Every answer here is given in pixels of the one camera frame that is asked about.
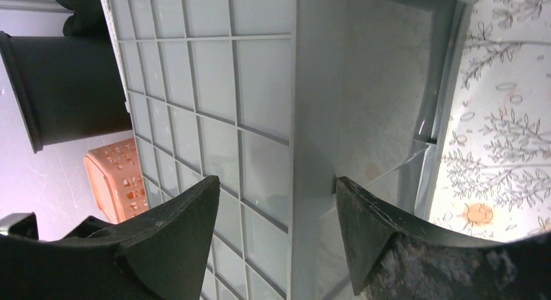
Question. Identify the grey plastic crate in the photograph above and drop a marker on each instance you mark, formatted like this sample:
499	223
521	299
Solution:
279	98

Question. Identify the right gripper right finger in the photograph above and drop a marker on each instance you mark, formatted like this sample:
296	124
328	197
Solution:
392	254

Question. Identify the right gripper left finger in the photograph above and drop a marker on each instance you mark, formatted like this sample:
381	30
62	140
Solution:
161	253

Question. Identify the pink perforated basket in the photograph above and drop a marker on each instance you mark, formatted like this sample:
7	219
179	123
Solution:
116	180

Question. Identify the floral patterned table mat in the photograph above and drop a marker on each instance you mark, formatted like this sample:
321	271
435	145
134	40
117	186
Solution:
494	177

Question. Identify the large black cylindrical container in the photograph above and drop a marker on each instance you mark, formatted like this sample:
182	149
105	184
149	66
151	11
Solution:
67	88

